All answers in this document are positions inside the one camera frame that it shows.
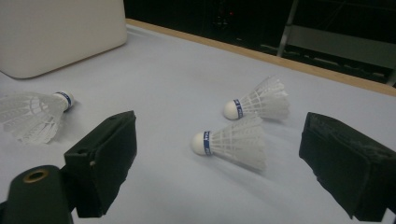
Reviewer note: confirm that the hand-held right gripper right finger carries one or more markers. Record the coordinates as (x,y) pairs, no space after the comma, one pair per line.
(351,168)

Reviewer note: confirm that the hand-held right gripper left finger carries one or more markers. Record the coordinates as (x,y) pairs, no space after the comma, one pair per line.
(106,161)

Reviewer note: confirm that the white feather shuttlecock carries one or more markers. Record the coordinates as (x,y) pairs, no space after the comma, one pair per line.
(31,118)
(236,143)
(264,99)

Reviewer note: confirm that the white plastic bin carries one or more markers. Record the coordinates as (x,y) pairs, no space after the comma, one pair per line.
(62,31)

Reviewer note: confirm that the white table sheet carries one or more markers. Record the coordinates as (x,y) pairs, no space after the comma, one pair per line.
(186,77)

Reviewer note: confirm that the white metal stand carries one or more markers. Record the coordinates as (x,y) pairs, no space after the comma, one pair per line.
(336,42)

